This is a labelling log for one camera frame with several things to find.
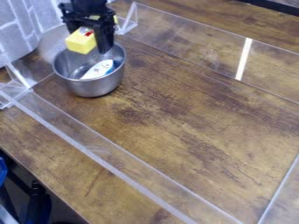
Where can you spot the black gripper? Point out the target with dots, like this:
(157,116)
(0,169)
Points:
(91,13)

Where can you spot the yellow butter block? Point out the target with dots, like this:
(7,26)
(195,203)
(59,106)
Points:
(81,41)

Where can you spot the stainless steel bowl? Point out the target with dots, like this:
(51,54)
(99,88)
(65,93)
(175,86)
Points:
(71,66)

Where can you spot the white fish toy in bowl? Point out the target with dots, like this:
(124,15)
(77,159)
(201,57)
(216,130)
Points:
(103,68)

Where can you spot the grey brick pattern cloth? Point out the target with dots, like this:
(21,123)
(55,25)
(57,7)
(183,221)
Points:
(24,19)

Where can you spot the clear acrylic barrier front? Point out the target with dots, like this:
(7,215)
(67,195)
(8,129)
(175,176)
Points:
(183,203)

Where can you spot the clear acrylic triangular bracket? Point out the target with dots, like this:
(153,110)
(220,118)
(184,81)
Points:
(125,24)

